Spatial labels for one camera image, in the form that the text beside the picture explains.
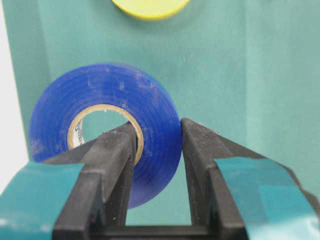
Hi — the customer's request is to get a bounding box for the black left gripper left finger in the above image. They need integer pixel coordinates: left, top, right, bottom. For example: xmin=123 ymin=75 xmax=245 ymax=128
xmin=0 ymin=121 xmax=139 ymax=240

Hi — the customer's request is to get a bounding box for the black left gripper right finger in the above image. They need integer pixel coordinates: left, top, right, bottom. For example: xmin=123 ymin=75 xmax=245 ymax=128
xmin=181 ymin=118 xmax=320 ymax=240

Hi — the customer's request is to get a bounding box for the blue tape roll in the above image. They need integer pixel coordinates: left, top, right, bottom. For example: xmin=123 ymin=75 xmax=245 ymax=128
xmin=29 ymin=63 xmax=182 ymax=209

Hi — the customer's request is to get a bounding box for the white plastic case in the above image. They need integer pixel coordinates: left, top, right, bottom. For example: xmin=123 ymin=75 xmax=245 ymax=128
xmin=0 ymin=4 xmax=29 ymax=192

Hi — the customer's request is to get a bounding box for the yellow tape roll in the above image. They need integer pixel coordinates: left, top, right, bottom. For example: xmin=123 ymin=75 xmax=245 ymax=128
xmin=112 ymin=0 xmax=189 ymax=20

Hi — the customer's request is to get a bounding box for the green table cloth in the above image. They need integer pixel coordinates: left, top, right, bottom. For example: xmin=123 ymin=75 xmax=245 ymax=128
xmin=2 ymin=0 xmax=320 ymax=226

